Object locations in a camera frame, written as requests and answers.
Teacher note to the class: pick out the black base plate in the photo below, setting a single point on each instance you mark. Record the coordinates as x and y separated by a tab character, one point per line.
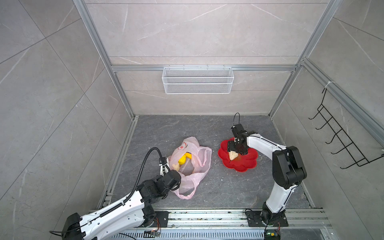
161	219
255	219

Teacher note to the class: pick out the pink plastic bag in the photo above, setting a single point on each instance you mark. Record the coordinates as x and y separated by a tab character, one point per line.
194	170

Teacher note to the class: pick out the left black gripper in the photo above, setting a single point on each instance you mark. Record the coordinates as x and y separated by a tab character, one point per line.
159	178

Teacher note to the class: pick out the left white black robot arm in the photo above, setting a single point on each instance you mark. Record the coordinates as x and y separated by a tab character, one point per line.
133	210

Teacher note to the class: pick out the yellow fake lemon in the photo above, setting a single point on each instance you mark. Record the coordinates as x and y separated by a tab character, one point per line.
184	158

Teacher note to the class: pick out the aluminium mounting rail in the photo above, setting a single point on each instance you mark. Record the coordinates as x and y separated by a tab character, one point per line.
236	219

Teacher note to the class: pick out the red flower-shaped plastic bowl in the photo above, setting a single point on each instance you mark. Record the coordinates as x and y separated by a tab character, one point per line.
242	162

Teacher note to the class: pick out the black wire hook rack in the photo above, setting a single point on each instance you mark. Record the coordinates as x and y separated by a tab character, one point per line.
339	133

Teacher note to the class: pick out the beige fake fruit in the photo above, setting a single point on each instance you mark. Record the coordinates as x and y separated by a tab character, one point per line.
176	167

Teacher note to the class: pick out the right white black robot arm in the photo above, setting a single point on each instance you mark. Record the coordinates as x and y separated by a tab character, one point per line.
288	169

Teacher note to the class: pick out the white wire mesh basket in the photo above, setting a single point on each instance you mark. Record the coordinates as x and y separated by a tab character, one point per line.
197	80

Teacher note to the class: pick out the beige fake potato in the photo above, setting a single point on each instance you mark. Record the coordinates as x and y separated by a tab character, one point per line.
233	155

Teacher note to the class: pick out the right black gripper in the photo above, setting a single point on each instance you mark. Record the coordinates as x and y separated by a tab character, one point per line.
230	147

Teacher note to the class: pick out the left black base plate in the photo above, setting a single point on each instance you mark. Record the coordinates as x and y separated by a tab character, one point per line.
161	219

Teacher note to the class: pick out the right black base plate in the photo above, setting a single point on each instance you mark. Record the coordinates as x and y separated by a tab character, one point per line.
255	219

